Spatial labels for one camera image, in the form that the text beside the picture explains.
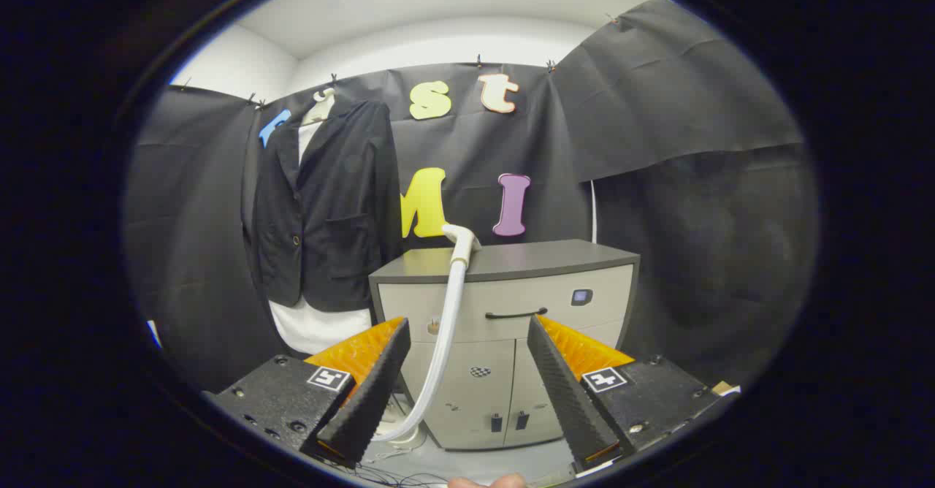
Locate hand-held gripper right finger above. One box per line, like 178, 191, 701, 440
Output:
527, 315, 713, 474

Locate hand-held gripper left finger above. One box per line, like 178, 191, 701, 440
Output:
203, 317, 412, 469

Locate white garment steamer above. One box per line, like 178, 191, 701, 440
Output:
369, 223, 483, 445

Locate black blazer jacket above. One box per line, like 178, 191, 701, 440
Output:
247, 99, 402, 313

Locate cream clothes hanger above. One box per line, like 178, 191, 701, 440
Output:
301, 88, 338, 125

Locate grey cabinet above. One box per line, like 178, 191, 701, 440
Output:
369, 238, 641, 451

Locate black backdrop cloth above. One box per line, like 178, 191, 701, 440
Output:
123, 0, 819, 394

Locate thin black floor cables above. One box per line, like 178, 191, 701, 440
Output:
351, 459, 450, 488

